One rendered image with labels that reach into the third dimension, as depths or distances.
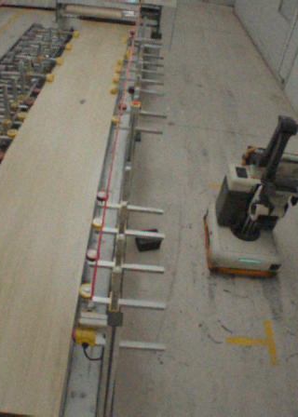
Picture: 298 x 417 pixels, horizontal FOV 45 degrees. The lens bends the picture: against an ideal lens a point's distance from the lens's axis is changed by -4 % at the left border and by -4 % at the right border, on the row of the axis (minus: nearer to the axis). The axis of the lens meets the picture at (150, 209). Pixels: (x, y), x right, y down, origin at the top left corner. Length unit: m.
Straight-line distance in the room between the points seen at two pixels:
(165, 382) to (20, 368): 1.25
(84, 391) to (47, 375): 0.32
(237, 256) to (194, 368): 0.98
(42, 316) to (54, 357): 0.22
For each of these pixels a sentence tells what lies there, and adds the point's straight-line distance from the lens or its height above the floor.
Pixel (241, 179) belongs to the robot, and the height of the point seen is 0.81.
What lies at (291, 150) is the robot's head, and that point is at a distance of 2.54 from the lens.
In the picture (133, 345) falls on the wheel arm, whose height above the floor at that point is 0.85.
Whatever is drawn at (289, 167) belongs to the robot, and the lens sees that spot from 2.66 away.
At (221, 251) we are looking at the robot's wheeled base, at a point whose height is 0.28.
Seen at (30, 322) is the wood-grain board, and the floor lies 0.90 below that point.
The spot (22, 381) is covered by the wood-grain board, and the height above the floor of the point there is 0.90.
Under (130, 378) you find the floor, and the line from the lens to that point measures 2.72.
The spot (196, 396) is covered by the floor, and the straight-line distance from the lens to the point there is 2.76.
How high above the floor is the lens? 2.53
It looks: 43 degrees down
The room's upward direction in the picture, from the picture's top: 10 degrees clockwise
